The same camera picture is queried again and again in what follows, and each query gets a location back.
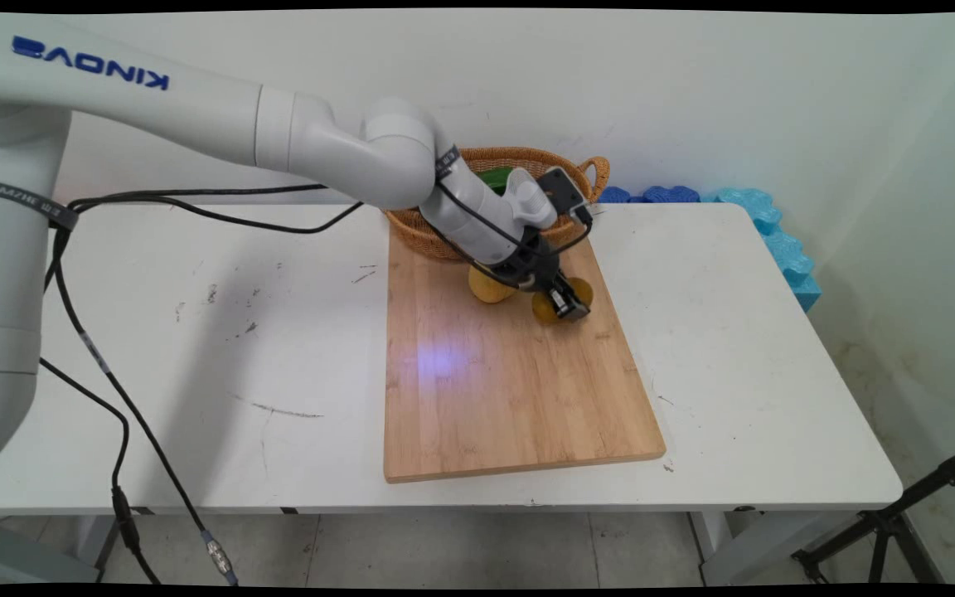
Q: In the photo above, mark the wooden cutting board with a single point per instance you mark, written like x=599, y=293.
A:
x=511, y=390

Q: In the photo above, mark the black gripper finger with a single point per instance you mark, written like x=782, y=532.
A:
x=569, y=303

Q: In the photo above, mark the black tripod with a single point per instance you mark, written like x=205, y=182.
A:
x=888, y=522

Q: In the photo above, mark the light blue foam piece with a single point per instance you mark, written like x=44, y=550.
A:
x=784, y=249

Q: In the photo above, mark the woven wicker basket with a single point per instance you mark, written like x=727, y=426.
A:
x=527, y=157

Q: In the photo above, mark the green bell pepper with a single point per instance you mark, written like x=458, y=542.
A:
x=496, y=177

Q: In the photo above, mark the yellow peach with leaf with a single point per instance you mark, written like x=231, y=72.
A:
x=487, y=286

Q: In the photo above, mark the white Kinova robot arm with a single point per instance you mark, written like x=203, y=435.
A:
x=113, y=91

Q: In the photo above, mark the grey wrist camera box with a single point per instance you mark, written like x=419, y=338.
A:
x=564, y=195

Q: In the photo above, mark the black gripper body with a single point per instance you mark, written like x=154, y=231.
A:
x=527, y=261

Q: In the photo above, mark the white table leg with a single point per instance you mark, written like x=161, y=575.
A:
x=743, y=551
x=96, y=543

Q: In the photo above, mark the dark blue foam piece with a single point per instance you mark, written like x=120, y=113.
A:
x=613, y=196
x=671, y=195

